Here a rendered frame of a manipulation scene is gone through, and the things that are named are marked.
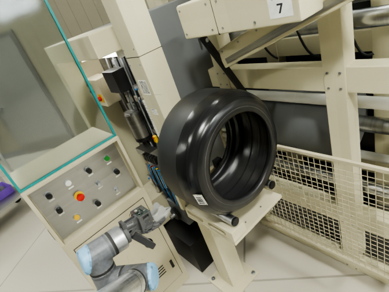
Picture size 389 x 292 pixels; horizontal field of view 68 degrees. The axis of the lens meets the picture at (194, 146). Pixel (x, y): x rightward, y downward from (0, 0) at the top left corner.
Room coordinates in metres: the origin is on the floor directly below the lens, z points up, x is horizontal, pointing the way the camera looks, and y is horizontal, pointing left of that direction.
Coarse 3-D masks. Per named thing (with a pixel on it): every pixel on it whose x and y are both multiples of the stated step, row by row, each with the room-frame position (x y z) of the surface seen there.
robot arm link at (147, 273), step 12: (132, 264) 0.76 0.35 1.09; (144, 264) 0.74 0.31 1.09; (120, 276) 0.66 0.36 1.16; (132, 276) 0.66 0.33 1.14; (144, 276) 0.68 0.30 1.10; (156, 276) 0.71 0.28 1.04; (108, 288) 0.58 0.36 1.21; (120, 288) 0.59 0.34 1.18; (132, 288) 0.62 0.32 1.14; (144, 288) 0.66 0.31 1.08; (156, 288) 0.69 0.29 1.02
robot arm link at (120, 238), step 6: (114, 228) 0.84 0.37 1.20; (120, 228) 0.85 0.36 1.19; (114, 234) 0.81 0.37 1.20; (120, 234) 0.81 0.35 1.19; (114, 240) 0.79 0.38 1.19; (120, 240) 0.80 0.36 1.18; (126, 240) 0.80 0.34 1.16; (120, 246) 0.79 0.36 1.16; (126, 246) 0.80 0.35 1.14; (120, 252) 0.79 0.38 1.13
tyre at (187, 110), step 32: (192, 96) 1.19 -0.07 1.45; (224, 96) 1.08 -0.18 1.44; (256, 96) 1.17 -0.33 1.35; (192, 128) 1.00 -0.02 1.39; (256, 128) 1.29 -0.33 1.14; (160, 160) 1.08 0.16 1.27; (192, 160) 0.94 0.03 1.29; (224, 160) 1.32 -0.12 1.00; (256, 160) 1.24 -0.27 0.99; (192, 192) 0.93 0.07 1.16; (224, 192) 1.19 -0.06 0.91; (256, 192) 1.05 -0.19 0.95
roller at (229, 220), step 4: (216, 216) 1.05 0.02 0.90; (220, 216) 1.03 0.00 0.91; (224, 216) 1.01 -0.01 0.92; (228, 216) 1.00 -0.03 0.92; (232, 216) 0.99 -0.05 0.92; (224, 220) 1.01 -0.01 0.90; (228, 220) 0.98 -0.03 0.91; (232, 220) 0.97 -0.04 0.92; (236, 220) 0.97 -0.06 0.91; (232, 224) 0.96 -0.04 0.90; (236, 224) 0.97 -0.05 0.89
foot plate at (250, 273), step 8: (216, 272) 1.48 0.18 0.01; (248, 272) 1.38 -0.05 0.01; (256, 272) 1.36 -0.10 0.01; (216, 280) 1.41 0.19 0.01; (224, 280) 1.39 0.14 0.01; (240, 280) 1.35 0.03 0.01; (248, 280) 1.32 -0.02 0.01; (224, 288) 1.34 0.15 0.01; (232, 288) 1.31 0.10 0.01; (240, 288) 1.29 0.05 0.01
